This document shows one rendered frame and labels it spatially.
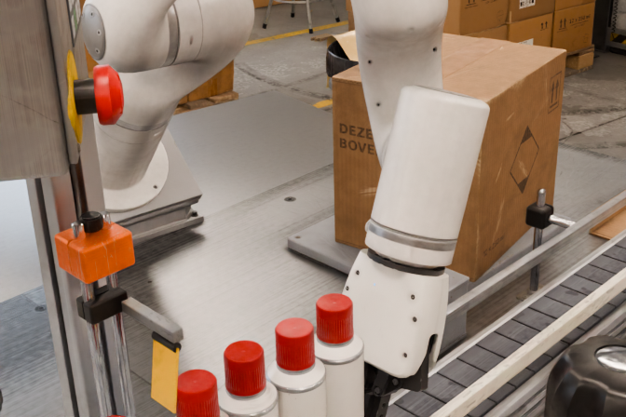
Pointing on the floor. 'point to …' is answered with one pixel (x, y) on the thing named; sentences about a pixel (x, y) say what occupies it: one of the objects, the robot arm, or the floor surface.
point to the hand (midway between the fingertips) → (370, 408)
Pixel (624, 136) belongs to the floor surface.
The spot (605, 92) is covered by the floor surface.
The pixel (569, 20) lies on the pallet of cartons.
